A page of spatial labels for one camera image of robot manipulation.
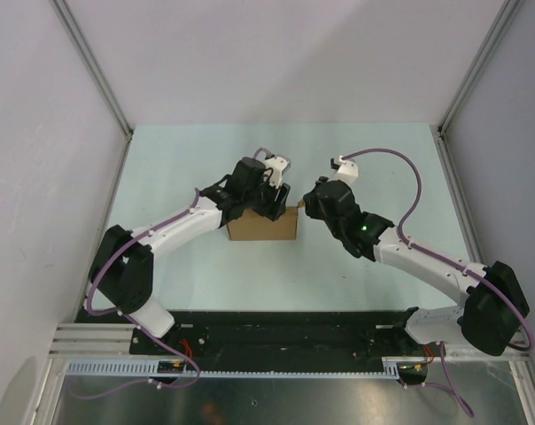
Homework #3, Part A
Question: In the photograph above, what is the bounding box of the brown cardboard express box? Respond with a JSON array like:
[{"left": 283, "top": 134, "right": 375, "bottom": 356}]
[{"left": 227, "top": 206, "right": 299, "bottom": 242}]

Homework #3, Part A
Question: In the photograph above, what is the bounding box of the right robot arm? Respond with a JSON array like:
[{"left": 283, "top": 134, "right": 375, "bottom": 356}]
[{"left": 303, "top": 179, "right": 530, "bottom": 356}]

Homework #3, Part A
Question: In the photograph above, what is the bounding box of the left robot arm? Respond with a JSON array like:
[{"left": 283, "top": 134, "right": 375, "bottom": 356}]
[{"left": 84, "top": 154, "right": 291, "bottom": 354}]

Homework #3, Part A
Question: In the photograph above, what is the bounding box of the aluminium extrusion crossbar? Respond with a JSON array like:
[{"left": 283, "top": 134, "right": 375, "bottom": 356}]
[{"left": 49, "top": 321, "right": 531, "bottom": 360}]

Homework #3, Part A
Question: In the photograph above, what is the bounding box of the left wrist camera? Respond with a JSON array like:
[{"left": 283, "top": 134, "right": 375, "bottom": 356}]
[{"left": 263, "top": 155, "right": 291, "bottom": 188}]

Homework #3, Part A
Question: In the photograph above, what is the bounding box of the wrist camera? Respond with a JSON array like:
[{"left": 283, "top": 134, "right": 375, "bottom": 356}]
[
  {"left": 329, "top": 156, "right": 359, "bottom": 186},
  {"left": 263, "top": 155, "right": 291, "bottom": 188}
]

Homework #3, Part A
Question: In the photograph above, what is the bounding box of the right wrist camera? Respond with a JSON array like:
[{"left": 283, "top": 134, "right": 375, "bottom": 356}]
[{"left": 329, "top": 156, "right": 359, "bottom": 186}]

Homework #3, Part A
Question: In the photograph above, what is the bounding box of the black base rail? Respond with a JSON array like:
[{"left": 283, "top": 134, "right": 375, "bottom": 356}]
[{"left": 129, "top": 311, "right": 430, "bottom": 372}]

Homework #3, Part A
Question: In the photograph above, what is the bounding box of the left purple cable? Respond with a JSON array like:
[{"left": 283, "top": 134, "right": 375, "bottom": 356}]
[{"left": 66, "top": 146, "right": 268, "bottom": 400}]

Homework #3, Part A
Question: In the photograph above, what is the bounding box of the purple cable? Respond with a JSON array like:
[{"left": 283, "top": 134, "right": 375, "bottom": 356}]
[
  {"left": 337, "top": 147, "right": 535, "bottom": 419},
  {"left": 66, "top": 146, "right": 268, "bottom": 400}
]

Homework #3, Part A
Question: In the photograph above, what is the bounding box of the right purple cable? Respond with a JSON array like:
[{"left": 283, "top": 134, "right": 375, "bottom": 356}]
[{"left": 337, "top": 147, "right": 535, "bottom": 419}]

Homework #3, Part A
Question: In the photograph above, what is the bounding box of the left aluminium frame post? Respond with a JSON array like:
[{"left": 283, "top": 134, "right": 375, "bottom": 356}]
[{"left": 49, "top": 0, "right": 135, "bottom": 136}]

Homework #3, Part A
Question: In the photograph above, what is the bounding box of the aluminium frame post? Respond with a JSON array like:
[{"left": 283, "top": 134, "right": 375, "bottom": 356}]
[
  {"left": 49, "top": 0, "right": 135, "bottom": 136},
  {"left": 437, "top": 0, "right": 524, "bottom": 135}
]

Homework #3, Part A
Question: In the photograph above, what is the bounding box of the grey slotted cable duct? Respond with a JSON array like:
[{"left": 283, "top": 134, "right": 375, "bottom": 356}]
[{"left": 64, "top": 356, "right": 454, "bottom": 379}]

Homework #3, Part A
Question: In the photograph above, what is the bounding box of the right aluminium frame post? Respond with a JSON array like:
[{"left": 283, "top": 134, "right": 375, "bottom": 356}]
[{"left": 437, "top": 0, "right": 524, "bottom": 135}]

